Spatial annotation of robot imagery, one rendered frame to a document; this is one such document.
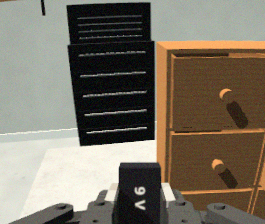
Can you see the brown wooden chest of drawers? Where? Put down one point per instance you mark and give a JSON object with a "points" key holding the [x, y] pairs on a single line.
{"points": [[165, 49]]}

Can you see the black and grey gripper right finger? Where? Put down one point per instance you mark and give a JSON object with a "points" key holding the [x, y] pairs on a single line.
{"points": [[217, 213]]}

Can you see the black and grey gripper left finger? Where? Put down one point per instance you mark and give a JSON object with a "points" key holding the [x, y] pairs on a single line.
{"points": [[105, 211]]}

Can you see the black nine-volt battery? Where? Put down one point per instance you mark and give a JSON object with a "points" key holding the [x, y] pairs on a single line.
{"points": [[139, 184]]}

